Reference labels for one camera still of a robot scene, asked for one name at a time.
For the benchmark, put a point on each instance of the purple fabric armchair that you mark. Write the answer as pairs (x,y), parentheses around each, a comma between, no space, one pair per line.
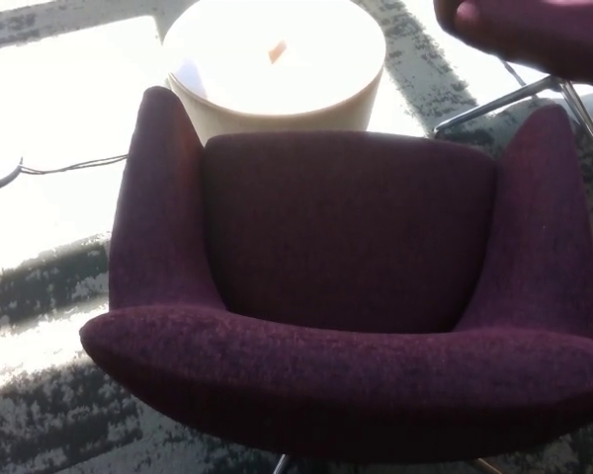
(326,380)

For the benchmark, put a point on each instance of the purple armchair seat cushion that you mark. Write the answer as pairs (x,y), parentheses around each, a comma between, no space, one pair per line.
(346,222)

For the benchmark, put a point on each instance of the round white side table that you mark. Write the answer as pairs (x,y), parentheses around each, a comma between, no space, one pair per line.
(232,64)

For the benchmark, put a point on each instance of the small orange item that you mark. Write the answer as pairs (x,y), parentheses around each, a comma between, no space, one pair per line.
(277,51)

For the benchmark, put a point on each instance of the chrome armchair leg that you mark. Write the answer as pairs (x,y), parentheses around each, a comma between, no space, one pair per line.
(282,465)

